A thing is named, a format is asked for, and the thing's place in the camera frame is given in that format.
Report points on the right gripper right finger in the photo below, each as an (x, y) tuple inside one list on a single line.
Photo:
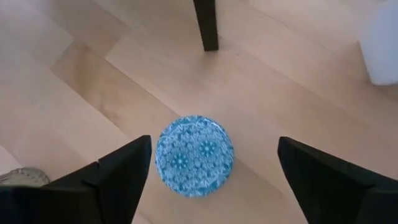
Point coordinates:
[(335, 193)]

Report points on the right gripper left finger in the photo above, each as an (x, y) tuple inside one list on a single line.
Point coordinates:
[(93, 193)]

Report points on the blue patterned candle tin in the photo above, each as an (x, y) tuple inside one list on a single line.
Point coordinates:
[(194, 155)]

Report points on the green plant white pot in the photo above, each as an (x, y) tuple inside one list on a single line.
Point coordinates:
[(381, 46)]

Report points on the black perforated metal shelf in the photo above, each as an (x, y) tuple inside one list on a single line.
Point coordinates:
[(206, 25)]

